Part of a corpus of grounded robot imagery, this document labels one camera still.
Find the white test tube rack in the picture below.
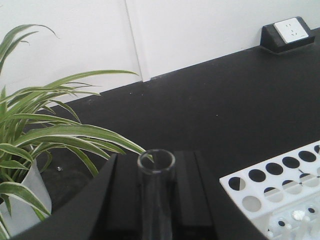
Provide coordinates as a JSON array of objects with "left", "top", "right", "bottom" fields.
[{"left": 219, "top": 141, "right": 320, "bottom": 240}]

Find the white wall cable duct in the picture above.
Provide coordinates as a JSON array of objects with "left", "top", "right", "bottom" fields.
[{"left": 124, "top": 0, "right": 152, "bottom": 82}]

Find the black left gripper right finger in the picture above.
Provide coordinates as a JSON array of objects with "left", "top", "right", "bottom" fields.
[{"left": 171, "top": 150, "right": 270, "bottom": 240}]

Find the green spider plant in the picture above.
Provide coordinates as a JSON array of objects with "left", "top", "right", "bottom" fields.
[{"left": 0, "top": 23, "right": 154, "bottom": 238}]

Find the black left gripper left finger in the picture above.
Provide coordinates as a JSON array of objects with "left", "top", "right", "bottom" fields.
[{"left": 15, "top": 153, "right": 140, "bottom": 240}]

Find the black white power socket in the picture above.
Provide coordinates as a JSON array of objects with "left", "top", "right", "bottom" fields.
[{"left": 260, "top": 16, "right": 316, "bottom": 54}]

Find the clear glass test tube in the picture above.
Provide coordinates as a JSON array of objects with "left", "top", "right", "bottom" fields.
[{"left": 137, "top": 149, "right": 176, "bottom": 240}]

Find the white plant pot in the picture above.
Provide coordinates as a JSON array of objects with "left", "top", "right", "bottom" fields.
[{"left": 0, "top": 143, "right": 52, "bottom": 240}]

